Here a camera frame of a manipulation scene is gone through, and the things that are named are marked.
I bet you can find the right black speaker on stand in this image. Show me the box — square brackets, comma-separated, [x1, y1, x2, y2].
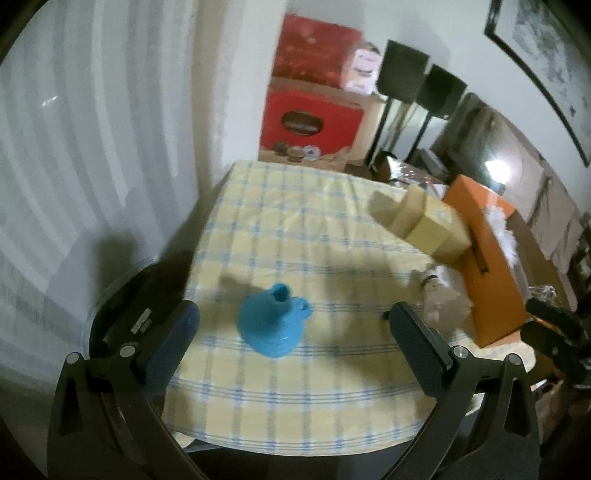
[406, 64, 467, 161]

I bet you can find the white feather shuttlecock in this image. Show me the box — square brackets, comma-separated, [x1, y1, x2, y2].
[420, 265, 473, 331]

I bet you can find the white feather duster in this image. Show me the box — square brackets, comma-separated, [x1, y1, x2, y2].
[484, 205, 519, 268]

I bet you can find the black speaker on stand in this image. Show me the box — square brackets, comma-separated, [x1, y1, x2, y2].
[365, 40, 430, 174]
[406, 64, 467, 161]

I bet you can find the clear plastic bag of items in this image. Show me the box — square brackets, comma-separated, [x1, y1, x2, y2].
[374, 152, 445, 188]

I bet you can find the pink white paper package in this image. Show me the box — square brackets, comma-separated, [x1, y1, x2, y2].
[341, 42, 383, 96]

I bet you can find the sponge block with yellow label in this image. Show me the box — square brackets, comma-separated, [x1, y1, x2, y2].
[369, 185, 472, 265]

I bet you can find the white sheer curtain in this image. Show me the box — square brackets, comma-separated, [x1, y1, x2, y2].
[0, 0, 219, 384]

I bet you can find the red Ferrero gift bag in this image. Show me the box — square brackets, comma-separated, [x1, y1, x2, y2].
[259, 87, 365, 155]

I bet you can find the red Chinese gift bag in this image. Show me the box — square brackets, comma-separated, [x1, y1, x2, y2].
[273, 14, 363, 88]

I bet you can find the brown sofa with cushions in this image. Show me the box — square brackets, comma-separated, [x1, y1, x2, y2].
[428, 91, 588, 287]

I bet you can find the blue silicone funnel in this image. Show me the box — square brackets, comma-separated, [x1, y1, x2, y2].
[238, 283, 312, 358]

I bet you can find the orange cardboard box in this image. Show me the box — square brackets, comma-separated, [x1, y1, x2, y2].
[444, 175, 527, 347]

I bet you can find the yellow checkered tablecloth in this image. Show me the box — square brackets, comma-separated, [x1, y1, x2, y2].
[162, 161, 434, 456]

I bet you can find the black lamp device with light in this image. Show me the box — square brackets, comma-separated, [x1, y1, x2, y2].
[485, 158, 513, 195]

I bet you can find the left black speaker on stand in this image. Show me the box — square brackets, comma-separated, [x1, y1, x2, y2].
[365, 40, 430, 174]

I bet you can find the framed ink painting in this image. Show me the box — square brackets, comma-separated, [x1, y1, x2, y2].
[485, 0, 590, 166]

